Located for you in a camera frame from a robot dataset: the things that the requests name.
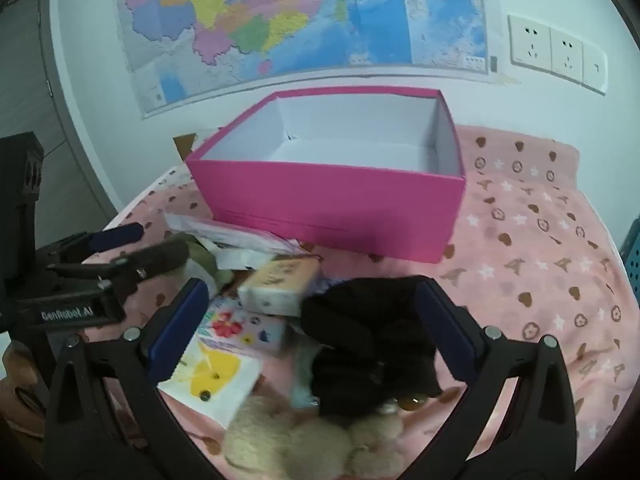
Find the white wall socket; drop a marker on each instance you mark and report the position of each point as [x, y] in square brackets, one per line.
[530, 40]
[567, 55]

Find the colourful wall map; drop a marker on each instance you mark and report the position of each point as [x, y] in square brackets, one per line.
[300, 20]

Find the green and white plush toy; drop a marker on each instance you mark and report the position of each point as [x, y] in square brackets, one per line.
[205, 260]

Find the clear plastic packet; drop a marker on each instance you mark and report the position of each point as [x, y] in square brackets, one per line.
[225, 230]

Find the grey door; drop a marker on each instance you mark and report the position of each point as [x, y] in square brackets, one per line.
[30, 85]

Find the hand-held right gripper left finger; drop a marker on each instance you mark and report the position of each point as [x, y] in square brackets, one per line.
[181, 317]

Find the brown cardboard piece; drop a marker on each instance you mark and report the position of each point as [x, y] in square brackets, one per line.
[183, 144]

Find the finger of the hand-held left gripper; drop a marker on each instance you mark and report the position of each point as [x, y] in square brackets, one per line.
[130, 270]
[120, 235]

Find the black soft cloth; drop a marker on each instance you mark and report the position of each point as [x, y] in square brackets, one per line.
[365, 340]

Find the blue plastic basket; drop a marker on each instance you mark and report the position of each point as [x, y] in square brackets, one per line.
[631, 260]

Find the white wall switch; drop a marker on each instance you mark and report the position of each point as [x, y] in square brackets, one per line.
[595, 67]

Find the floral tissue pack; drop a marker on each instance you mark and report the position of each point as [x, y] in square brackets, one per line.
[240, 327]

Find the yellow tissue pack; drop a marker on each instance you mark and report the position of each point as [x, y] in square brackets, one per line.
[280, 285]

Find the white and yellow packet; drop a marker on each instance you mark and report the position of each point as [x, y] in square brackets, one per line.
[220, 375]

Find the beige plush bear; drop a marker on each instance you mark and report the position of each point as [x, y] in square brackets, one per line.
[300, 445]

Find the pink printed blanket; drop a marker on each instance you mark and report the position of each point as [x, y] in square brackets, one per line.
[525, 270]

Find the brown wooden object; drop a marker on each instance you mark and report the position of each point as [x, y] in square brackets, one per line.
[20, 375]

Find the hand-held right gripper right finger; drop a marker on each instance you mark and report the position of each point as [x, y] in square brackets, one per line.
[445, 325]

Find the pink cardboard box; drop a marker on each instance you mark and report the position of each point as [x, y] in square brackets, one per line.
[325, 210]

